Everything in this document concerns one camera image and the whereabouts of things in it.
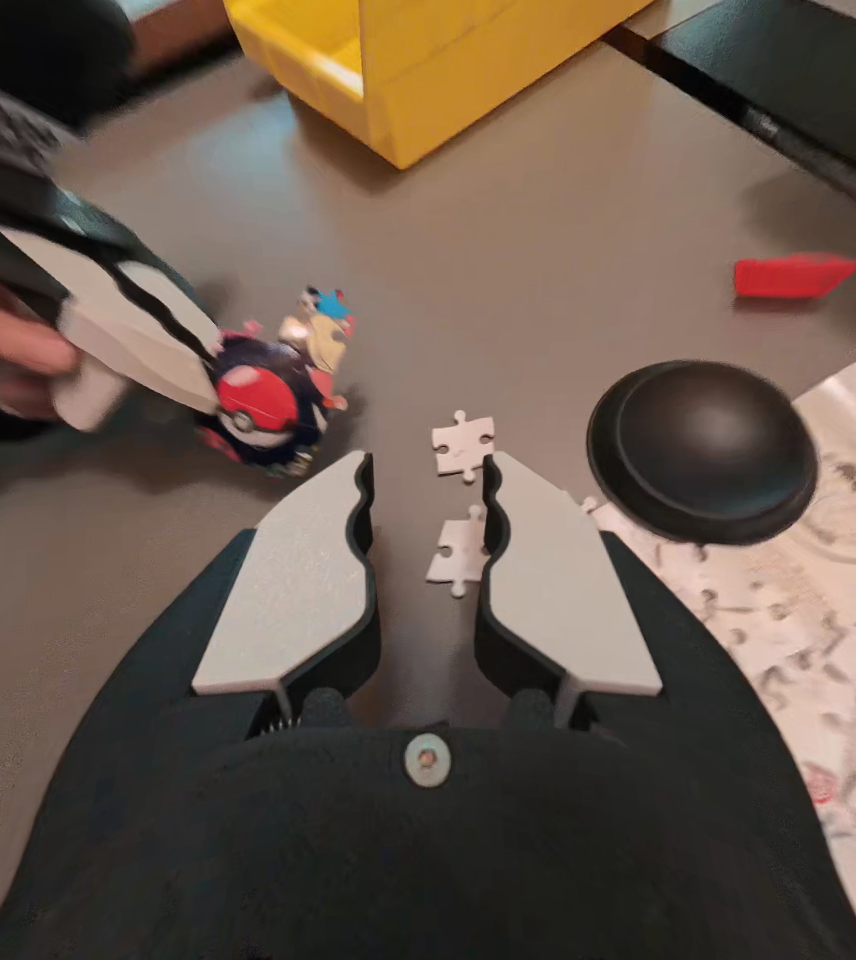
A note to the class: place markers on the red plastic part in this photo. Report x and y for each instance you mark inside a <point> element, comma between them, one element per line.
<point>792,276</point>

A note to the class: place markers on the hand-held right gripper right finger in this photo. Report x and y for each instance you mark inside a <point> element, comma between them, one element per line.
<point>570,600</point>

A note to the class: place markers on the pile of white puzzle pieces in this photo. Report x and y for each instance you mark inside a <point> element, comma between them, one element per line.
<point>810,675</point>

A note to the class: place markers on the white puzzle piece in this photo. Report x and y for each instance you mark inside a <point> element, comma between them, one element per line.
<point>462,446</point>
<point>458,555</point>

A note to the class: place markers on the yellow plastic bin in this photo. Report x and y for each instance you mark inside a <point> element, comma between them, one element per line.
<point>435,75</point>

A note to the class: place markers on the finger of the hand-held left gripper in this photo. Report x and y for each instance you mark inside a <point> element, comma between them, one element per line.
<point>165,292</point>
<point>120,330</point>

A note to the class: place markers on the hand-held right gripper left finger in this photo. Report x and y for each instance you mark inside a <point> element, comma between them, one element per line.
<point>285,592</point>

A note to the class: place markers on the colourful assembled puzzle section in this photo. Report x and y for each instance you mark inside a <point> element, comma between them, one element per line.
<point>263,390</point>

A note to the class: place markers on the person's left hand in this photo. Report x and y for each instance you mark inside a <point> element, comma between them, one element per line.
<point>0,352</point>

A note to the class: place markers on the black round stand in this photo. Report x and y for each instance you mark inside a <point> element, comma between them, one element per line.
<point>705,450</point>

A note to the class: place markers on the black desk pad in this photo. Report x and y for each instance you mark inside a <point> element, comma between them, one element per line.
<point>810,90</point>

